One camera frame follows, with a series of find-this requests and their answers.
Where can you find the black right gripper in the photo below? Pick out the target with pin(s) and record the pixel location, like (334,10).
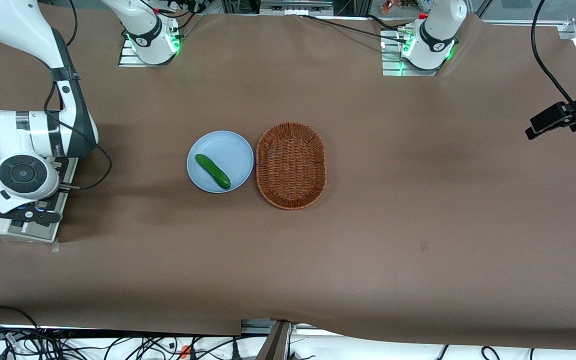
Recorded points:
(60,166)

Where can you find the silver frame bracket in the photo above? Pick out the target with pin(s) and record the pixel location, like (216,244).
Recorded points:
(255,327)

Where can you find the light blue plate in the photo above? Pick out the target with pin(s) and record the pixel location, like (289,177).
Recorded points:
(228,150)

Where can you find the brown wicker basket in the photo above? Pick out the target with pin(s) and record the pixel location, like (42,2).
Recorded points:
(290,165)

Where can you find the grey metal frame fixture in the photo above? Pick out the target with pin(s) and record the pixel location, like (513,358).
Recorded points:
(295,7)

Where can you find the brown table cloth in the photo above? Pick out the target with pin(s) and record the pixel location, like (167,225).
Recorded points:
(418,210)

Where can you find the green cucumber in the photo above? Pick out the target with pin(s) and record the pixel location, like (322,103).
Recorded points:
(213,171)

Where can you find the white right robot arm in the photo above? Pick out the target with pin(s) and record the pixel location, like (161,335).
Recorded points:
(18,135)

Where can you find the dark metal frame post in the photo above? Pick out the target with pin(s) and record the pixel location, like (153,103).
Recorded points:
(275,345)

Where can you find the clear tape piece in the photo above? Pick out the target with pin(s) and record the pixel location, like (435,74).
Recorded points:
(55,246)

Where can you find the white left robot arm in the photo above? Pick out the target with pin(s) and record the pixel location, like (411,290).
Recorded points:
(438,30)

